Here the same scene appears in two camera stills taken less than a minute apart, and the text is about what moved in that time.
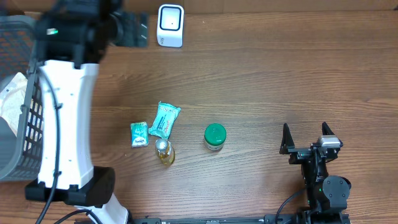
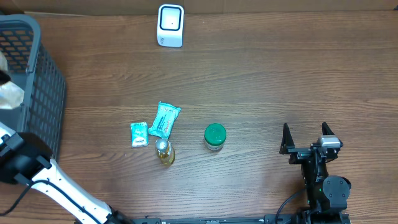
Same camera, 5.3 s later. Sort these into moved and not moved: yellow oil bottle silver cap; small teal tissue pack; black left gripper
Moved: black left gripper
Not moved: small teal tissue pack; yellow oil bottle silver cap
